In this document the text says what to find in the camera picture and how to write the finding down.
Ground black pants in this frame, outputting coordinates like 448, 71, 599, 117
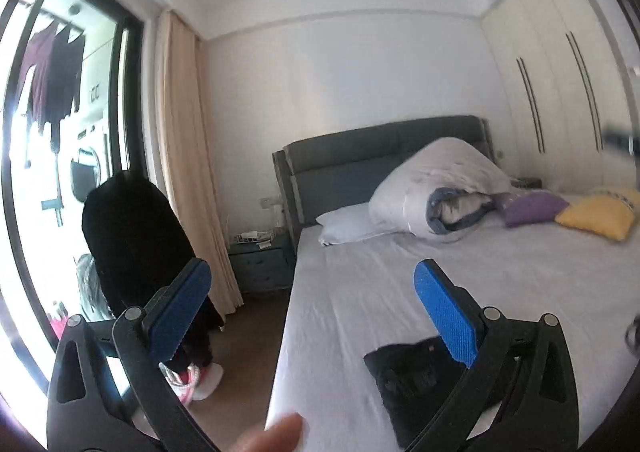
363, 336, 466, 449

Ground person's left hand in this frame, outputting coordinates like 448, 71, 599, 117
231, 413, 306, 452

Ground yellow cushion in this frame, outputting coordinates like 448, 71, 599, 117
554, 188, 639, 242

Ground black chair with clothes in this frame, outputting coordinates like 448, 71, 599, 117
80, 170, 227, 373

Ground dark grey bedside table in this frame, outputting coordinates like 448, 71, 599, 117
228, 233, 296, 294

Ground white bed sheet mattress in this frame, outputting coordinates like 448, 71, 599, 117
268, 214, 639, 451

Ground purple cushion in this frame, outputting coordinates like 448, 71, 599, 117
496, 190, 570, 228

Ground rolled white grey duvet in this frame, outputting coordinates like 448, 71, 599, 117
369, 137, 512, 242

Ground white pillow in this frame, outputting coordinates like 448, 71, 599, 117
316, 203, 398, 246

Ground beige curtain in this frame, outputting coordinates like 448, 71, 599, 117
155, 11, 243, 316

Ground dark grey upholstered headboard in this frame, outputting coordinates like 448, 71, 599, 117
272, 115, 495, 246

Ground hanging dark clothes outside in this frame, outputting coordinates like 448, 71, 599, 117
16, 21, 86, 154

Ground black framed glass window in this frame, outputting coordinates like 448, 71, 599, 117
0, 0, 148, 383

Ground white wardrobe with handles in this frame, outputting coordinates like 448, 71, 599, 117
483, 0, 637, 194

